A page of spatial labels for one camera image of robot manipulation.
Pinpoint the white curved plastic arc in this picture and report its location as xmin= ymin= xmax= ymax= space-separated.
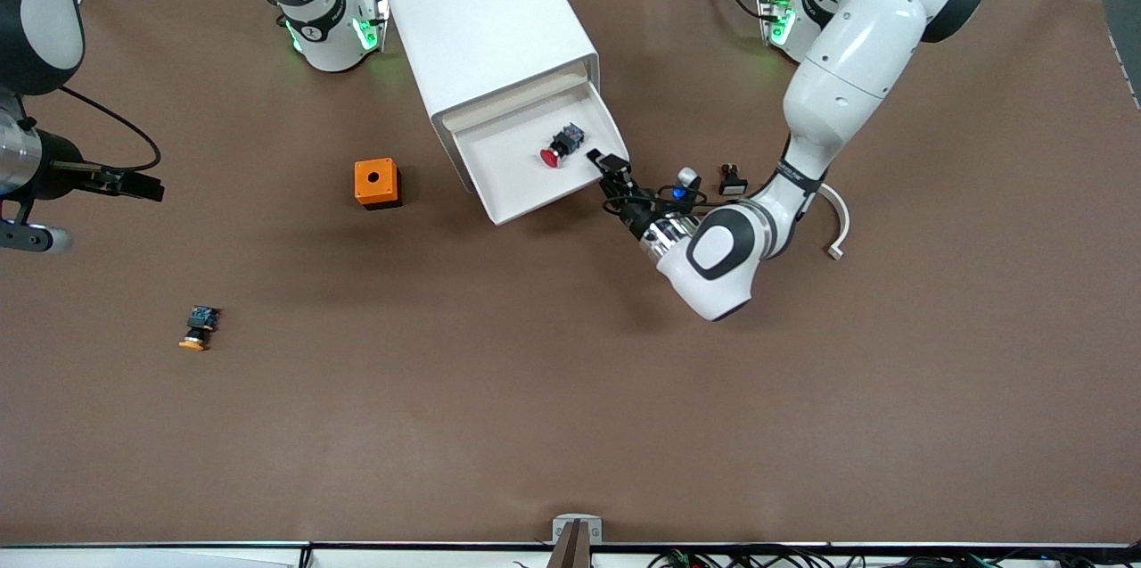
xmin=816 ymin=185 xmax=851 ymax=262

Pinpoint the grey metal bracket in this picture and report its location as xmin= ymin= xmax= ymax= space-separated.
xmin=553 ymin=514 xmax=603 ymax=545

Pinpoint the orange box with hole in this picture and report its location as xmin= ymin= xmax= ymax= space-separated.
xmin=354 ymin=158 xmax=403 ymax=211

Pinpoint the yellow mushroom push button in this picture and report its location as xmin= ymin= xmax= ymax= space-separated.
xmin=178 ymin=305 xmax=221 ymax=352

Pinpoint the white table edge rail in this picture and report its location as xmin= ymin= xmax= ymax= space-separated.
xmin=0 ymin=541 xmax=1141 ymax=568

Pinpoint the red mushroom push button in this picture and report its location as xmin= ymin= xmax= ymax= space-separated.
xmin=539 ymin=124 xmax=587 ymax=169

